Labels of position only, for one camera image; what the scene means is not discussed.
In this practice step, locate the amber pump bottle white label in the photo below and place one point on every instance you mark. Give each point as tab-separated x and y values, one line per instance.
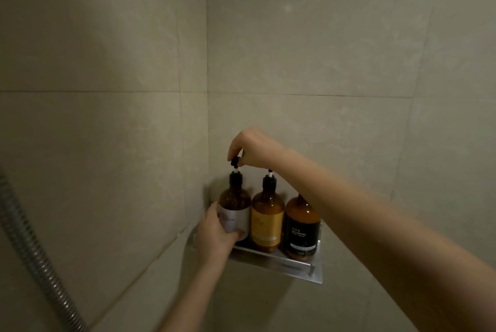
235	204

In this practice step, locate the person's left hand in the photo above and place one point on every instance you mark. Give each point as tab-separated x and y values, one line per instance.
214	235

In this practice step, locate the person's right hand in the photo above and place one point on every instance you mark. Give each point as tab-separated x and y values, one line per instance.
255	148

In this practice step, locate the metal corner shower shelf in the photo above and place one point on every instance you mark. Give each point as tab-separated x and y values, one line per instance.
279	262

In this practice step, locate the person's right forearm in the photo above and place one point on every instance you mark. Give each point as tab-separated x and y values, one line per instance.
387	242

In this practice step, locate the amber pump bottle yellow label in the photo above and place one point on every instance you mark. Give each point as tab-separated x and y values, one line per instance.
267	219

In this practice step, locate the amber pump bottle black label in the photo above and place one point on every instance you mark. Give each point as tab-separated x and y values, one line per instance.
302	227

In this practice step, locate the person's left forearm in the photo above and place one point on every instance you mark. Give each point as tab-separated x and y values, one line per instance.
186	293

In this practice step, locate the person's left thumb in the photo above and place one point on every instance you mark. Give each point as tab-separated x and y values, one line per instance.
214	211

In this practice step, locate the person's right thumb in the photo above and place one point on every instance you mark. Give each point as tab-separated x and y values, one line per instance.
244	160

